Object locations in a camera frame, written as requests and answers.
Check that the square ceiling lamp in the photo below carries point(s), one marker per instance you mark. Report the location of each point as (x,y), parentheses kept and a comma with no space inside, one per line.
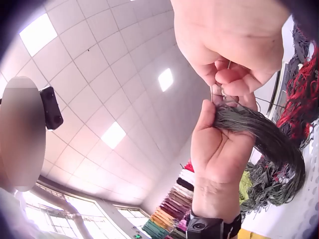
(38,33)
(113,135)
(165,79)

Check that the shelf of coloured yarn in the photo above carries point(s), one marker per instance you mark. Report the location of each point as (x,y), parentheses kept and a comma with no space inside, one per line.
(172,206)

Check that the person's left fingers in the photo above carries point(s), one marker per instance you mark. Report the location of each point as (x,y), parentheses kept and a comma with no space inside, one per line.
(249,102)

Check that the pile of grey yarn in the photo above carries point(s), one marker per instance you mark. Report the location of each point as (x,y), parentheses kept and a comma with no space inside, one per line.
(269,189)
(302,44)

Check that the person's right hand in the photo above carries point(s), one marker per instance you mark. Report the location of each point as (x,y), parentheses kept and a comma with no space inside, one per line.
(224,32)

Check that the person's left thumb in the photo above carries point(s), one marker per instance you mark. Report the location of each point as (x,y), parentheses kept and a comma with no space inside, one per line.
(208,114)

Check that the pile of red yarn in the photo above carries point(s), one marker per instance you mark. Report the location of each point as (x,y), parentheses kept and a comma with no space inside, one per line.
(299,99)

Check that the person's left hand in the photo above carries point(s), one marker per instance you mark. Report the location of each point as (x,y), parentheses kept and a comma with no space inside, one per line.
(216,154)

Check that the window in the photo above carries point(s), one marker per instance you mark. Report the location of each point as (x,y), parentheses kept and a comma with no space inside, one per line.
(82,219)

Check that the person's right thumb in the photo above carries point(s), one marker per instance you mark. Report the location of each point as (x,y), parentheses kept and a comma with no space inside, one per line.
(205,69)

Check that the person's body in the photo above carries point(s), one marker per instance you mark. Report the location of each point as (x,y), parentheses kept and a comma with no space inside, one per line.
(15,216)

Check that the person's right fingers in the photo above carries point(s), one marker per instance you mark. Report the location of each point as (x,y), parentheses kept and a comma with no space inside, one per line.
(236,86)

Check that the grey yarn bundle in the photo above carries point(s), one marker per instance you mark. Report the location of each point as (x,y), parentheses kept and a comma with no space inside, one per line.
(269,132)

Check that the thin dark thread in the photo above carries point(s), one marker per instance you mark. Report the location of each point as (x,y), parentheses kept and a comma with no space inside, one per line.
(270,102)

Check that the yellow-green yarn bundle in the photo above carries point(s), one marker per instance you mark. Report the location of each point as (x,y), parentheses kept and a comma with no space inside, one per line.
(245,186)

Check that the black wrist band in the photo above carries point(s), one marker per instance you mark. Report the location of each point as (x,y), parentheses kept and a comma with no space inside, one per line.
(211,227)

